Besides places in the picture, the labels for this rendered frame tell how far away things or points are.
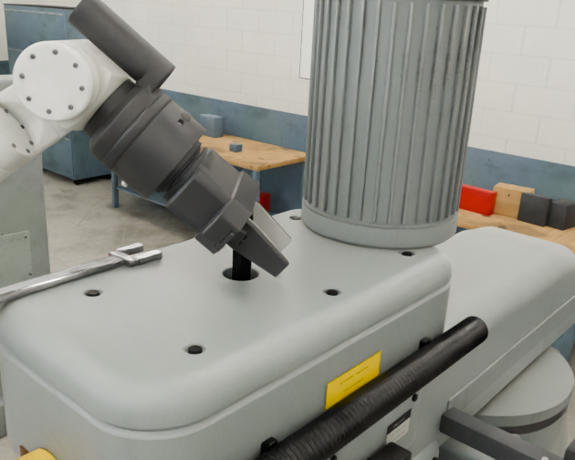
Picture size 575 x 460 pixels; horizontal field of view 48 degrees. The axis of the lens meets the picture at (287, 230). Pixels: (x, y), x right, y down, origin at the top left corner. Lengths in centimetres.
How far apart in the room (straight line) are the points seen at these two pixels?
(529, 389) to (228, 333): 74
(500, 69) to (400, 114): 436
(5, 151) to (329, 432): 38
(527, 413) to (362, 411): 54
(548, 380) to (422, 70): 69
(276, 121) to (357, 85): 561
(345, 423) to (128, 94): 35
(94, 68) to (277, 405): 32
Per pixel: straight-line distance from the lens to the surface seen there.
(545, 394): 120
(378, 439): 78
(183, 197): 59
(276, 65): 630
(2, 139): 63
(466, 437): 94
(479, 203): 458
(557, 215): 450
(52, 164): 847
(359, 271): 70
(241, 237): 60
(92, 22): 61
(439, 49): 73
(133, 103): 59
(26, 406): 62
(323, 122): 77
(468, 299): 99
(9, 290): 64
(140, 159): 59
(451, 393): 96
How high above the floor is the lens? 215
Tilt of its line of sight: 19 degrees down
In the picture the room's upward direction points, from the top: 3 degrees clockwise
